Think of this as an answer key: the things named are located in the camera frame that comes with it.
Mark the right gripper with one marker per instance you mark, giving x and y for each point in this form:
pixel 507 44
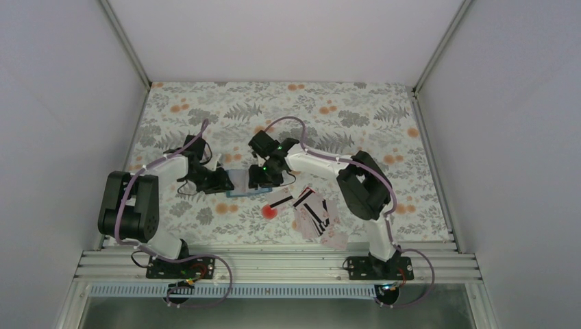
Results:
pixel 255 179

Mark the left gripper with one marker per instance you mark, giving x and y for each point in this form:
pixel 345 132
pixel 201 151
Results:
pixel 218 185

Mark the teal card holder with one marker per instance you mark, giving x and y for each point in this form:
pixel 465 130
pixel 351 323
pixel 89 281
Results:
pixel 240 179

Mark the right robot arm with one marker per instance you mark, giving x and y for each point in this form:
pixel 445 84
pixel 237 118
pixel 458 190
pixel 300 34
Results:
pixel 364 187

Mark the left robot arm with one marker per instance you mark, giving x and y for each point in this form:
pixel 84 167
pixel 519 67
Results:
pixel 130 208

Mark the black striped card pile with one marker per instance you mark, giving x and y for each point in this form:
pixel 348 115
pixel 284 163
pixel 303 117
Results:
pixel 313 214

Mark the floral table mat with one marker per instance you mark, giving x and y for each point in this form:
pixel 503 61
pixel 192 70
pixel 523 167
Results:
pixel 340 118

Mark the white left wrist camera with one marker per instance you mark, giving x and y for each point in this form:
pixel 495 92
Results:
pixel 215 162

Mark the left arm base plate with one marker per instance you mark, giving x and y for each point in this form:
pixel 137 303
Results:
pixel 198 268

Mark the aluminium rail frame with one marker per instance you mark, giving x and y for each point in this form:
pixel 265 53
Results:
pixel 295 264

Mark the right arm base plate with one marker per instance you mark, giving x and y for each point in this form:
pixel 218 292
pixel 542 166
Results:
pixel 366 268

